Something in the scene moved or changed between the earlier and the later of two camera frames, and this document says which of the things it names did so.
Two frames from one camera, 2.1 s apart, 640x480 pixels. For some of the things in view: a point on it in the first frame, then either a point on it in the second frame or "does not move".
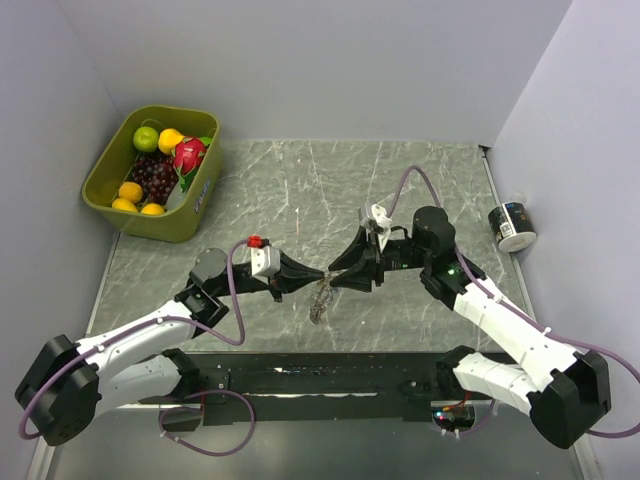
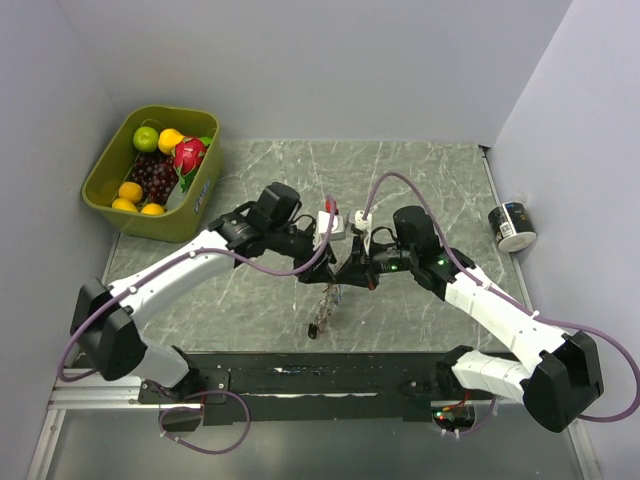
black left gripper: (294, 276) to (319, 271)
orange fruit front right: (152, 209) does not move
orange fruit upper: (131, 191) does not move
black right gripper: (357, 257) does not move
